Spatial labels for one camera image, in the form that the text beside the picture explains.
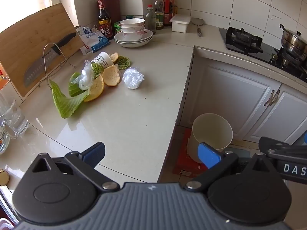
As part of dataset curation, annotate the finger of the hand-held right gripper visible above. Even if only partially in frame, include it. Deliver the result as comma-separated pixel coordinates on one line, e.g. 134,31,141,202
258,136,307,160

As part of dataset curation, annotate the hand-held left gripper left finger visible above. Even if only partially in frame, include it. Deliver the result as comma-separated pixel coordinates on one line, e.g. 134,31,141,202
31,142,120,193

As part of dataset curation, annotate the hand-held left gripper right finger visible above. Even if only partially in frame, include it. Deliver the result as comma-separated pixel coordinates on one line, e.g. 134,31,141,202
185,142,274,193

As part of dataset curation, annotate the white trash bin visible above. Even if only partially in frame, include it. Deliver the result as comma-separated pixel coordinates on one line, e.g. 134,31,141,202
187,113,234,164

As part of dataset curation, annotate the large smooth green cabbage leaf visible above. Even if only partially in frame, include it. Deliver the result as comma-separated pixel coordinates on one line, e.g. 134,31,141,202
49,79,90,119

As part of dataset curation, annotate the large orange peel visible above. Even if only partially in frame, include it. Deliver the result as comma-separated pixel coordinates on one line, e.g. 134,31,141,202
103,65,121,87
84,76,105,102

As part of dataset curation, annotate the small smooth green cabbage leaf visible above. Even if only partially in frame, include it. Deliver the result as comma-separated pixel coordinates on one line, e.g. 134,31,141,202
68,72,84,97

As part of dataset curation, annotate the clear plastic bag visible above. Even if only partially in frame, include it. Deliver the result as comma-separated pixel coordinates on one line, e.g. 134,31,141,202
79,60,96,90

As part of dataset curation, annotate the balled clear plastic wrap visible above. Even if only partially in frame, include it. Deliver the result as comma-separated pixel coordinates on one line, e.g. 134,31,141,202
122,67,145,90

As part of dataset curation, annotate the printed white paper cup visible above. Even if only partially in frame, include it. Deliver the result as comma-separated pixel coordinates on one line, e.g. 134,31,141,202
91,51,114,70

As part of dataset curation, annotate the crinkled dark green cabbage leaf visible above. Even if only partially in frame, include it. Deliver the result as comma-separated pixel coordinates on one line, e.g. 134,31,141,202
115,56,132,70

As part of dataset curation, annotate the red cardboard box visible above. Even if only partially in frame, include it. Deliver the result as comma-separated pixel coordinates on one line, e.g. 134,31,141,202
173,128,209,179

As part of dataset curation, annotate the narrow white cabinet door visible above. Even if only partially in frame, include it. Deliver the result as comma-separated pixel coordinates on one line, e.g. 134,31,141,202
249,84,307,144

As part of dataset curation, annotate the clear glass mug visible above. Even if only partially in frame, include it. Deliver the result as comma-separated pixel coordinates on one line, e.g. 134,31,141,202
0,93,29,139

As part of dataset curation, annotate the clear glass bottle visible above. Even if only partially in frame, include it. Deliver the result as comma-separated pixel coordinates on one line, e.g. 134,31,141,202
0,122,11,155

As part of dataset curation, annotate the gold bottle cap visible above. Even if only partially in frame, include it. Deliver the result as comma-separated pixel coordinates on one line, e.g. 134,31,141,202
0,169,10,186

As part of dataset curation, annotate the black gas stove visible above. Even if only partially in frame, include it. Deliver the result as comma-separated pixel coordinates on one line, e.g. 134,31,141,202
219,26,307,82

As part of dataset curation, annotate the white blue salt bag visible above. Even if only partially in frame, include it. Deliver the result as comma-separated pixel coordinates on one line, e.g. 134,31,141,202
76,26,111,54

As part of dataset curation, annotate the stainless steel pot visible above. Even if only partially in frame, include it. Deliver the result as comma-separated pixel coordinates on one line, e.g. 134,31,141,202
279,24,307,55

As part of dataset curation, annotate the white plate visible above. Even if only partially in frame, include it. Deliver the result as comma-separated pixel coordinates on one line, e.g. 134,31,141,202
116,39,151,48
114,29,153,42
115,37,153,45

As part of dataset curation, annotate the orange packet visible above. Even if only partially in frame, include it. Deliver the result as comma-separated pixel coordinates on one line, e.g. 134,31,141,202
0,63,11,91

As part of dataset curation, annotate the white floral bowl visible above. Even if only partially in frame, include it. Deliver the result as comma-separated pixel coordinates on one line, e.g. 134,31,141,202
120,24,146,33
120,28,147,40
119,18,146,28

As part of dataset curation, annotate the metal spatula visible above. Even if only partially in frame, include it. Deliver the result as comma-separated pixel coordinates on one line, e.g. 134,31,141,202
191,17,205,37

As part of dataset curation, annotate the bamboo cutting board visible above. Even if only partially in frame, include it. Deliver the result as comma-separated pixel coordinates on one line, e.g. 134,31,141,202
0,3,84,99

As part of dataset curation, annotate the dark vinegar bottle red cap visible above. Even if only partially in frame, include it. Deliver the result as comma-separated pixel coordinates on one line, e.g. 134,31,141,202
97,0,114,41

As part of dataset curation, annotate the white lidded plastic box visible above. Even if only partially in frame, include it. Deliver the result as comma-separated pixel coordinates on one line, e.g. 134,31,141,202
170,14,191,33

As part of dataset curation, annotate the clear bottle red cap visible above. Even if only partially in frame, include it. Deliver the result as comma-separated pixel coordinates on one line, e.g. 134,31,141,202
145,4,157,35

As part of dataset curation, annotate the dark red knife block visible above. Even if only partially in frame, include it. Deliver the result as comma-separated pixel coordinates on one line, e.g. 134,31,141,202
103,0,121,27

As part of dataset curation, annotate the oil bottle green label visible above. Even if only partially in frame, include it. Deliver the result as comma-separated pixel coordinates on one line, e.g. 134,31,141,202
155,0,165,30

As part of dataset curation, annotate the dark sauce bottle red label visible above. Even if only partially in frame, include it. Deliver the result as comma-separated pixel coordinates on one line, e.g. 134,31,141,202
163,0,173,27

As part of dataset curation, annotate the yellow cap bottle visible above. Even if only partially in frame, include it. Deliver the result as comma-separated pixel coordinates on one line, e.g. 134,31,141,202
168,0,178,15

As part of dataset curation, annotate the bronze cabinet handle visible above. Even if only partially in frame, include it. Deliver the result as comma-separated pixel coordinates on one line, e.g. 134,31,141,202
269,90,281,106
264,90,275,106

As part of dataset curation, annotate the santoku knife black handle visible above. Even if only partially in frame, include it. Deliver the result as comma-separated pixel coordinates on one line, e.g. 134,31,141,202
23,32,77,88

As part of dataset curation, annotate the metal wire rack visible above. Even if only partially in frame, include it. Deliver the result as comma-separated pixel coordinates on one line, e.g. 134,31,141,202
38,43,76,89

